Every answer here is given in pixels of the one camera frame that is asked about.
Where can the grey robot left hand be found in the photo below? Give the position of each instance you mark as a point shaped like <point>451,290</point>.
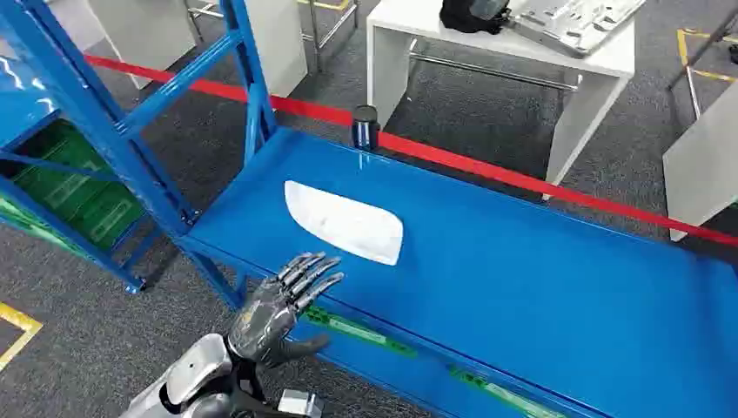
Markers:
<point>265,323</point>

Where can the white plastic shell part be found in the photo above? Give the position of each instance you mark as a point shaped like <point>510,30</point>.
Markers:
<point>346,222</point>

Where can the green label strip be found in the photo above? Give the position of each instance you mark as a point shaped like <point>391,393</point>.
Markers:
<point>357,332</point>
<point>496,392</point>

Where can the green plastic crate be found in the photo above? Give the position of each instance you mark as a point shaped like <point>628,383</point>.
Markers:
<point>86,196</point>

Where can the yellow floor tape corner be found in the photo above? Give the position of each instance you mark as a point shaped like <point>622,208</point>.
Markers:
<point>682,49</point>
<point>29,326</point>

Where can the red barrier tape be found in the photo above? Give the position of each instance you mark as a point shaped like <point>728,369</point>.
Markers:
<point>461,163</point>

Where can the blue metal shelf rack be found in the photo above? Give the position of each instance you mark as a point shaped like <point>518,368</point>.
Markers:
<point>519,288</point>

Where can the white partition panel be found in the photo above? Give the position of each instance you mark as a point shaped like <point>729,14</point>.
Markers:
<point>144,34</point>
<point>282,46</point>
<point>703,167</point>

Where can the white table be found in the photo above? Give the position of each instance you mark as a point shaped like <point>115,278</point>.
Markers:
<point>461,43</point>

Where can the black bag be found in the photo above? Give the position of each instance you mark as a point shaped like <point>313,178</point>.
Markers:
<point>467,17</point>

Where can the grey metal tray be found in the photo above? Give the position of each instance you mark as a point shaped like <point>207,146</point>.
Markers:
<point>571,26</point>

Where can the steel stand leg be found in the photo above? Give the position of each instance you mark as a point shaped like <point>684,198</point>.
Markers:
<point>693,95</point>

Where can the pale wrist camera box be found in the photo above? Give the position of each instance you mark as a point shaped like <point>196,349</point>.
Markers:
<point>300,404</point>

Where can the black barrier post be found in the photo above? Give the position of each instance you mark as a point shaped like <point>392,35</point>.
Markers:
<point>365,130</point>

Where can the steel frame legs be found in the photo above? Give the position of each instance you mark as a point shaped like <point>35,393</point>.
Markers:
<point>315,34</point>

